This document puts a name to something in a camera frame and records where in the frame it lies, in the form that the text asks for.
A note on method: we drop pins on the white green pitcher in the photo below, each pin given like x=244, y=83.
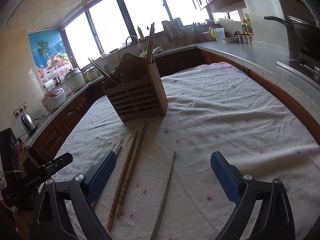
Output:
x=218, y=34

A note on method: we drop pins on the lone wooden chopstick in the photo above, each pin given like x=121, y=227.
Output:
x=152, y=40

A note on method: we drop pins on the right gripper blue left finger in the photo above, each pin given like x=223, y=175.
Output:
x=51, y=218

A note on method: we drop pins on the pink basin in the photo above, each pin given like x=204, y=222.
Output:
x=208, y=35

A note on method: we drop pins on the gas stove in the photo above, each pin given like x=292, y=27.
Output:
x=306, y=67

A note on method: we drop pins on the black box on counter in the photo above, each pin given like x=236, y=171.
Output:
x=11, y=149

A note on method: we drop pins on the paper towel roll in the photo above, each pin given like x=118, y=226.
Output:
x=49, y=85

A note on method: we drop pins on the black wok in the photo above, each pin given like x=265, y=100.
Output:
x=307, y=32

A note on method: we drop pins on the floral white tablecloth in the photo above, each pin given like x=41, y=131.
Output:
x=211, y=108

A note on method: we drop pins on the green label oil bottle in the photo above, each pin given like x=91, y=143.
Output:
x=246, y=26

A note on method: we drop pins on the kitchen faucet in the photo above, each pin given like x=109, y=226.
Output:
x=132, y=39

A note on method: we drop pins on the seasoning jars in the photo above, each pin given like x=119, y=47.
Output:
x=245, y=38

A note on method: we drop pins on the metal spoon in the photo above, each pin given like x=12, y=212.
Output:
x=156, y=50

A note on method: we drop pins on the tropical fruit poster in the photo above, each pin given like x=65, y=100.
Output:
x=50, y=54

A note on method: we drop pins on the yellow bottle on sill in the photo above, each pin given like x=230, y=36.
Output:
x=142, y=37

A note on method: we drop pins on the small white pot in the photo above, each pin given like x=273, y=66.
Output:
x=91, y=74

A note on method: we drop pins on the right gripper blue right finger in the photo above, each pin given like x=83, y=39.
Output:
x=275, y=218

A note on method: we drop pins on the steel electric kettle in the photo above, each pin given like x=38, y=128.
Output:
x=29, y=124

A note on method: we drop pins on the white red rice cooker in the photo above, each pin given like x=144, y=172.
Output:
x=53, y=99

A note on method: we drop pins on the dish drying rack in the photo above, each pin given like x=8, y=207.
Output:
x=175, y=32

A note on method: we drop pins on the green colander basket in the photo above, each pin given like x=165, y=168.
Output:
x=143, y=54

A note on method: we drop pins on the wall power outlet strip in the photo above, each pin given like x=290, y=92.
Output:
x=21, y=109

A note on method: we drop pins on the plate on counter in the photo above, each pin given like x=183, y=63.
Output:
x=230, y=39

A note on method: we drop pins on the wooden utensil holder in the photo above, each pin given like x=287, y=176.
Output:
x=139, y=92

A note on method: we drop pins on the white slow cooker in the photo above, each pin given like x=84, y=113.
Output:
x=75, y=79

